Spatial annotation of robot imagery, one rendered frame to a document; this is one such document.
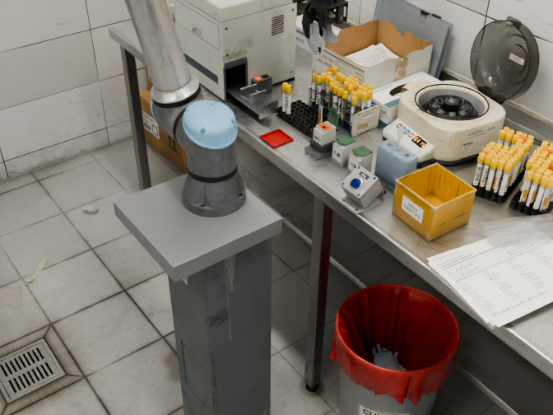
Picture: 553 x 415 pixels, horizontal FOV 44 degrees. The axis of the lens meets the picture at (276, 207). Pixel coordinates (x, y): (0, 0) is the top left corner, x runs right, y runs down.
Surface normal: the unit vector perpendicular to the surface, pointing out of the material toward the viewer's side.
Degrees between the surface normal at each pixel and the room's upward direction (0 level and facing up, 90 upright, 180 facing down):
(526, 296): 0
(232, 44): 90
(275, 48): 90
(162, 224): 1
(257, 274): 90
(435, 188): 90
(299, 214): 0
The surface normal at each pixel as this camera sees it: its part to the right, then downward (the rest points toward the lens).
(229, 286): 0.59, 0.50
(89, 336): 0.01, -0.79
